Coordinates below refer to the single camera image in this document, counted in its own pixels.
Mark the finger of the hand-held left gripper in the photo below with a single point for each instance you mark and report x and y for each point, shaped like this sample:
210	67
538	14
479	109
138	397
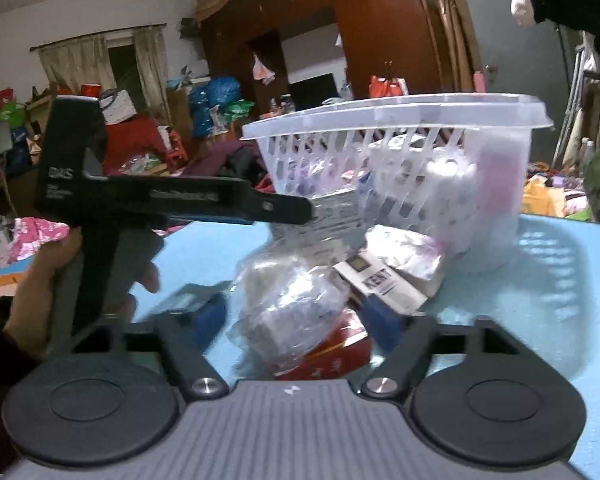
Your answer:
285	209

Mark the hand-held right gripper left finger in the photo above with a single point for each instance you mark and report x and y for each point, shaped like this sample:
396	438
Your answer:
210	312

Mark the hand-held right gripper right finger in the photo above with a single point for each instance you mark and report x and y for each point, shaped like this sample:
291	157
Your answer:
382	322

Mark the labelled clear packet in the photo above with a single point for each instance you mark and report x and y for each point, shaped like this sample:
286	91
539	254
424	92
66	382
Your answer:
325	220

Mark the grey box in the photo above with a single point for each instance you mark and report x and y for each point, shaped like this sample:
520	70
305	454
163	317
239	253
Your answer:
295	320

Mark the clear plastic basket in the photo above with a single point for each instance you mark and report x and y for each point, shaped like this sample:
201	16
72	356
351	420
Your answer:
400	130

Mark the white roll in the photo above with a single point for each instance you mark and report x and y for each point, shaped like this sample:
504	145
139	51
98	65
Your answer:
460	195

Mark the person's left forearm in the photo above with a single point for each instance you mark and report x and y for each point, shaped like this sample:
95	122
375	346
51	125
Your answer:
0	390

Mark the person's left hand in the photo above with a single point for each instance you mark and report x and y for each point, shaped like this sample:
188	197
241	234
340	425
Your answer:
35	300

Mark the white cigarette box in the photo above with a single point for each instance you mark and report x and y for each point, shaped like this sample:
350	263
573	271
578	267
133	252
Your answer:
380	280

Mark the red clothing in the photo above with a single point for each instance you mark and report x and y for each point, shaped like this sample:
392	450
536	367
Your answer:
135	140

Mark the red patterned box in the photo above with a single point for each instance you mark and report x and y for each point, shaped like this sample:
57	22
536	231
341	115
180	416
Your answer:
330	355

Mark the pink white packet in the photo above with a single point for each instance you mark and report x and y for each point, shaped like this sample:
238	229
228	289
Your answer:
405	255

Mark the dark maroon clothes pile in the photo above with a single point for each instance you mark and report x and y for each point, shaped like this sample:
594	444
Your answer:
230	160

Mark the white woven basket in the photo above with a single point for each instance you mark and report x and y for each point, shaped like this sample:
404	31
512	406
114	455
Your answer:
116	106

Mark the pink floral cloth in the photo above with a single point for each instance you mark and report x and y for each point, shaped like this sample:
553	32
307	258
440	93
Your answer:
40	237

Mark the green plastic bag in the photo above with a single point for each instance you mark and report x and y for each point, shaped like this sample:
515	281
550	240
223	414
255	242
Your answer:
240	109

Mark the black television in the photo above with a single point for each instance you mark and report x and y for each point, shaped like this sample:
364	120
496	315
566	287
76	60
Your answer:
312	91

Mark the blue plastic bag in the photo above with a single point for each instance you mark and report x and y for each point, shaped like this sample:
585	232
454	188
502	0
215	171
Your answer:
212	105

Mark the beige curtain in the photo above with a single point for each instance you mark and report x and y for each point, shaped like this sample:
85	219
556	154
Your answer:
150	65

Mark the pink white hanging bag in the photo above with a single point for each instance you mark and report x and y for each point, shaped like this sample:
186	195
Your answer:
263	69

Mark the red white plastic bag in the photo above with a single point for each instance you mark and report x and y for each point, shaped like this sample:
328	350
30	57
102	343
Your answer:
387	86

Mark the yellow cloth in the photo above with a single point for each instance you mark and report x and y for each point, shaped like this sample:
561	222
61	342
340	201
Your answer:
542	197

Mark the brown wooden wardrobe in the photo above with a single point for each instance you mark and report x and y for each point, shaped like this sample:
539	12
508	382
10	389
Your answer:
370	20

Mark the pink roll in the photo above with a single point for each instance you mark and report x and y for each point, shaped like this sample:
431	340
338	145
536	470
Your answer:
478	82

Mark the wooden sticks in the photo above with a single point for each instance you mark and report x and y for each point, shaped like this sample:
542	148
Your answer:
450	25

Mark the metal crutches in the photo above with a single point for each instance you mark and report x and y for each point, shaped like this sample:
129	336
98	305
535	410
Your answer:
570	105

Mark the grey door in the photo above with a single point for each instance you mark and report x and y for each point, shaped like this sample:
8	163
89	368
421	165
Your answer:
520	25

